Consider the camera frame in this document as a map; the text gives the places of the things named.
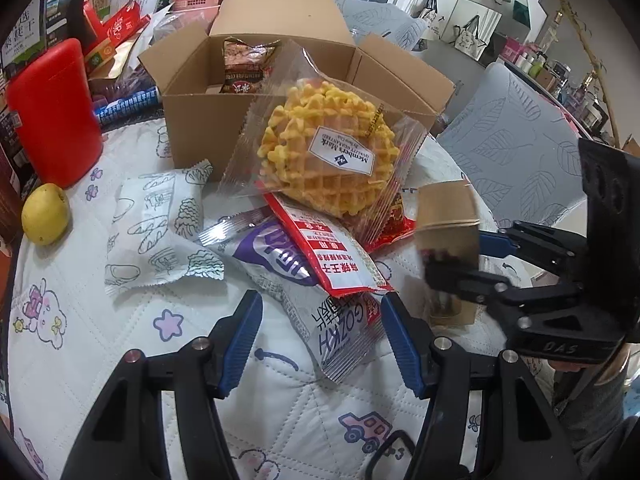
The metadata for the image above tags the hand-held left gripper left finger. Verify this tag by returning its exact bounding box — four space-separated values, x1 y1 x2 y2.
82 290 264 480

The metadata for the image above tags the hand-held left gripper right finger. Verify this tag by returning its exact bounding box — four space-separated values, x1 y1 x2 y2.
381 294 566 480

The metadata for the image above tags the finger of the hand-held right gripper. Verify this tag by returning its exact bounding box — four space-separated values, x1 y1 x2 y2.
480 220 587 273
424 255 583 322

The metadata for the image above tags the small cardboard box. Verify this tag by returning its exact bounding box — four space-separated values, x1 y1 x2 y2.
416 181 482 329

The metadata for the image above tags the purple and white snack packet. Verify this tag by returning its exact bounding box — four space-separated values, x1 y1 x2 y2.
200 207 397 382

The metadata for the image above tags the red crinkly snack packet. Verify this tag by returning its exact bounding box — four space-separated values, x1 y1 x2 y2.
361 190 420 254

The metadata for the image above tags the red packet with white label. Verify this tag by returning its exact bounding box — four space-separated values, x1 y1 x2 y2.
265 191 394 297

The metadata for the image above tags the white illustrated snack packet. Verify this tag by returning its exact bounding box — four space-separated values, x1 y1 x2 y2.
104 160 227 297

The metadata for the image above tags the waffle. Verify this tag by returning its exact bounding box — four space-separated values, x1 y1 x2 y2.
220 40 429 252

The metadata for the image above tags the brown cereal snack packet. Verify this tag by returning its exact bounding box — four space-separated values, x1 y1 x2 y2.
220 36 284 96

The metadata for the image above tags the person's right forearm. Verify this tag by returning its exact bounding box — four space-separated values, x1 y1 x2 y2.
550 345 640 480

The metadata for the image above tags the grey covered chair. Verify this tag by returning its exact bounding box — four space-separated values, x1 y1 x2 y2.
331 0 427 54
436 62 590 229

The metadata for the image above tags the quilted printed tablecloth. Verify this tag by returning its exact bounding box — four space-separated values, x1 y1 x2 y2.
7 120 508 480

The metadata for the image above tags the row of cosmetic bottles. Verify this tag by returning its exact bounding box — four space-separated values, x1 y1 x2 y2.
502 42 611 133

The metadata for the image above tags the bamboo pole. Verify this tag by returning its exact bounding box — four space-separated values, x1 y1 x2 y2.
550 0 621 148

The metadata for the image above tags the yellow lemon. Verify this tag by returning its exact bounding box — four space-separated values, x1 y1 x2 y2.
21 183 71 247

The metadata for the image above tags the blue and white tube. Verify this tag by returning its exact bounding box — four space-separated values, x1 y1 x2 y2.
97 91 162 129

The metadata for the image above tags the canvas tote bag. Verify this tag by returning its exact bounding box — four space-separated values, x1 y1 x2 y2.
410 0 442 22

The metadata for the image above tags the red plastic bottle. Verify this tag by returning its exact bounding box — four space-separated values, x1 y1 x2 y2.
6 39 104 189

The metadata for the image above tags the red foil packet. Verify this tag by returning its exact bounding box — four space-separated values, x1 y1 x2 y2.
97 2 151 51

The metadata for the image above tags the clear jar with black label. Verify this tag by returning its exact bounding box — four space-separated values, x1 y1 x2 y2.
0 0 51 78

